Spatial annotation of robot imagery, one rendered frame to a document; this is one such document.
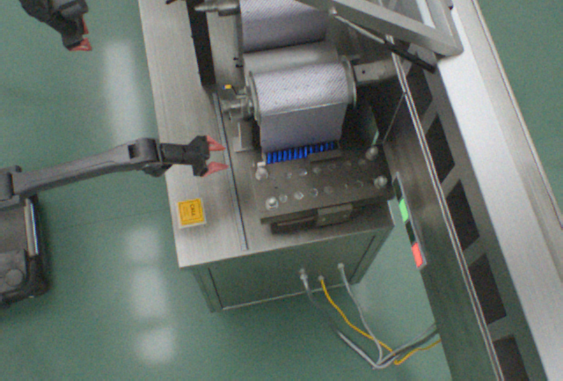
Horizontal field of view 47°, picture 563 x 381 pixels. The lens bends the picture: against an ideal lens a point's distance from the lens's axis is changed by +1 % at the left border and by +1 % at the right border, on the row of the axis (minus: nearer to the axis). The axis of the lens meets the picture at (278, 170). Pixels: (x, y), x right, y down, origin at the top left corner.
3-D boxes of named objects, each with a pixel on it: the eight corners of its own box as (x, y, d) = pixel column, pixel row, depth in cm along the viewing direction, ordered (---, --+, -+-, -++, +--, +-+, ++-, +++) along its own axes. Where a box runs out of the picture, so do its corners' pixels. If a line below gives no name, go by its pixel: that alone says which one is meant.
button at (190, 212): (178, 204, 194) (177, 201, 192) (201, 200, 194) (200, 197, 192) (181, 226, 191) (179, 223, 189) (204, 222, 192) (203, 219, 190)
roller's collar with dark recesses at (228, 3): (215, 3, 174) (214, -13, 168) (237, -1, 174) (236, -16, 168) (219, 22, 171) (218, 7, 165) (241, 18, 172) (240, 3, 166)
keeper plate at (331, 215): (314, 220, 192) (317, 208, 181) (346, 214, 193) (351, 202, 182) (316, 228, 191) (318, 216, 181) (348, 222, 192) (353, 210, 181)
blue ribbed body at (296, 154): (265, 156, 189) (265, 151, 185) (335, 143, 191) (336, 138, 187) (266, 166, 187) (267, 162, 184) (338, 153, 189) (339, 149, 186)
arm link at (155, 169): (143, 165, 166) (138, 136, 169) (127, 184, 174) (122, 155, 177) (185, 166, 173) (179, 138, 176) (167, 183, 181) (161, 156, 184)
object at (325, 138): (262, 157, 191) (261, 144, 182) (338, 142, 193) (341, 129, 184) (262, 158, 190) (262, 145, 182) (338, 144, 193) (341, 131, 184)
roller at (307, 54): (243, 68, 188) (241, 45, 177) (326, 54, 190) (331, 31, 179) (251, 104, 183) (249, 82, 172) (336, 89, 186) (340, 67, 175)
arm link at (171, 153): (164, 157, 169) (161, 138, 171) (153, 168, 174) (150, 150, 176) (187, 159, 173) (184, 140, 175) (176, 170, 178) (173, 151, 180)
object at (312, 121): (260, 144, 182) (259, 114, 165) (339, 130, 184) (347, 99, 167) (260, 146, 182) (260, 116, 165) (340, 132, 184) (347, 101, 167)
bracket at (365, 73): (352, 69, 170) (353, 64, 168) (373, 65, 170) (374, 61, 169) (356, 84, 168) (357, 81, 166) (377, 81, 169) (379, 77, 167)
